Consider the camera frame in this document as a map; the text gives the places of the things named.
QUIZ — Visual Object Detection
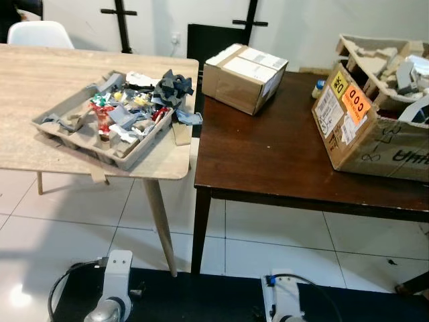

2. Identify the grey pulp tray with trash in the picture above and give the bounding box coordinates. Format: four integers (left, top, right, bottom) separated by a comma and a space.
32, 70, 195, 172

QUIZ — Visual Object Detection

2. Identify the large cardboard box orange sticker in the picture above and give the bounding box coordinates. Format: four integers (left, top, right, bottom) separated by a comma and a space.
312, 62, 429, 183

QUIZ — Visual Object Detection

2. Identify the beige moulded pulp insert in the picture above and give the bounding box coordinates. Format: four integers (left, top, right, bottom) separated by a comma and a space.
335, 35, 429, 111

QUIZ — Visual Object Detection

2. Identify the small bottle blue cap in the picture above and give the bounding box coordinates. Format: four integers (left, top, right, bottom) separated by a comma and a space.
315, 79, 329, 100

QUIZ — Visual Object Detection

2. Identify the dark brown wooden table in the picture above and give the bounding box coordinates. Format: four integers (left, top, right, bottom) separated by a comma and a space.
191, 67, 429, 274

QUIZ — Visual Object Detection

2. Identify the small labelled cardboard box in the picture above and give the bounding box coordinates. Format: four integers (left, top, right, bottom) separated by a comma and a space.
202, 44, 289, 116

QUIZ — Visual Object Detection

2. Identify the black cross stand pole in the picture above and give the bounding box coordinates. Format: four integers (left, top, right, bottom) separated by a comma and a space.
101, 0, 138, 54
233, 0, 269, 48

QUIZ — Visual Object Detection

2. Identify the black flat panel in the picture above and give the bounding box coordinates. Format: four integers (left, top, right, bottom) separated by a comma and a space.
187, 23, 245, 68

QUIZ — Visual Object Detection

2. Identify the black floor mat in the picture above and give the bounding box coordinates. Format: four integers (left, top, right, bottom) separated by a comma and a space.
52, 267, 429, 322

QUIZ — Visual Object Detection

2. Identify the dark grey crumpled paper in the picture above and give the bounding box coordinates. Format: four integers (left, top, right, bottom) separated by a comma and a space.
153, 69, 195, 108

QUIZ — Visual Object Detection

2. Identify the red crumpled wrapper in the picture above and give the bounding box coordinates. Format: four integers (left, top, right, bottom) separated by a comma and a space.
90, 101, 116, 136

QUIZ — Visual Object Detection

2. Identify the light wooden table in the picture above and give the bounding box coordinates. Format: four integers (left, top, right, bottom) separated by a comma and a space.
0, 44, 200, 277

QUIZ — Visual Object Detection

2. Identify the white plastic chair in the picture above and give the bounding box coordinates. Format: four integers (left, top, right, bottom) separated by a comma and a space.
7, 21, 74, 50

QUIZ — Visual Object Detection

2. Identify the person in dark clothes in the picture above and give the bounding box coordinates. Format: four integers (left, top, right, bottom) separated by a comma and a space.
0, 0, 44, 42

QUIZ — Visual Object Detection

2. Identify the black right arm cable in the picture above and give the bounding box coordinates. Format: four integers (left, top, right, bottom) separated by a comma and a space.
268, 273, 343, 322

